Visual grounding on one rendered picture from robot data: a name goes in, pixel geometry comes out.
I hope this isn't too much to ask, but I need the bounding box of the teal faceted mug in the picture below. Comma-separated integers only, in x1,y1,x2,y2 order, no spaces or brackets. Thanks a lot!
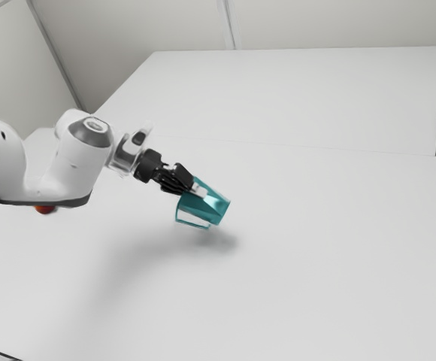
174,177,232,229

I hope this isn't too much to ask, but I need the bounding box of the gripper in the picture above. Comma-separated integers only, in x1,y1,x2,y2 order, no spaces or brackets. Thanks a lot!
134,148,208,199

